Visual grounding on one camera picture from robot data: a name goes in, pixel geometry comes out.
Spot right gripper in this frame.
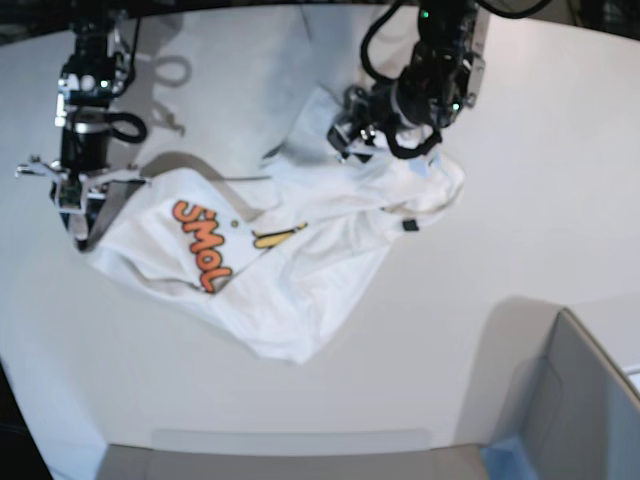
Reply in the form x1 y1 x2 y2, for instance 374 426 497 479
14 117 154 254

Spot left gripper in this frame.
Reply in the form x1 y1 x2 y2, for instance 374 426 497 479
326 85 442 163

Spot white printed t-shirt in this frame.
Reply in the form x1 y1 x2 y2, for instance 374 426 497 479
88 88 465 364

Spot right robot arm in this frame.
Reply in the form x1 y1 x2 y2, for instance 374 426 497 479
15 1 148 252

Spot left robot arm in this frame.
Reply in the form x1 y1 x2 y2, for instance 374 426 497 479
326 1 489 163

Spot grey cardboard box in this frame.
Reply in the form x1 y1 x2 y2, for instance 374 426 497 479
479 305 640 480

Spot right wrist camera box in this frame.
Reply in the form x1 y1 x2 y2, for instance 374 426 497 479
53 179 86 214

